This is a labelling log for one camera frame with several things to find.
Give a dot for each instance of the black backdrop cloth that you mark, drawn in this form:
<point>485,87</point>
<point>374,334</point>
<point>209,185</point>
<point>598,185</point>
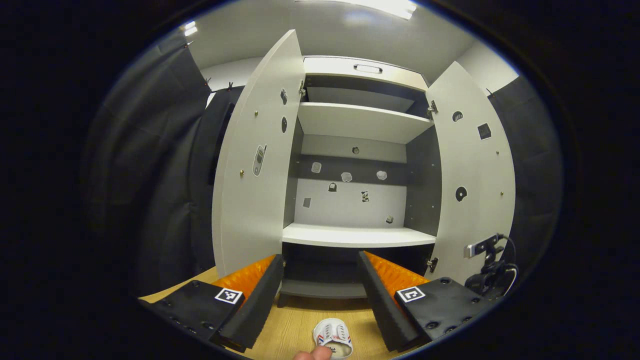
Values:
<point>150,175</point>

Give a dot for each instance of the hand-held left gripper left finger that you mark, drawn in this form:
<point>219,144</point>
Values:
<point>257,307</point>

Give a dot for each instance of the white shoe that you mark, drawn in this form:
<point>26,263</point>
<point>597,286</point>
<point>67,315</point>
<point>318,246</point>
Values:
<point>332,335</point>

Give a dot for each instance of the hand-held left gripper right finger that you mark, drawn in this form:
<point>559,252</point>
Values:
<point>377,300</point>

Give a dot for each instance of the ceiling light panel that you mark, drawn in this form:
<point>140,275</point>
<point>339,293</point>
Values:
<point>190,28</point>
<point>380,6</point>

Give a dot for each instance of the white shoe cabinet door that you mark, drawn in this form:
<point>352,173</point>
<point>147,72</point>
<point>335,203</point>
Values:
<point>255,210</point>
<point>475,165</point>

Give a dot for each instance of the white shoe cabinet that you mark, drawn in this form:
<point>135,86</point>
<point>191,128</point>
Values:
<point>350,205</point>

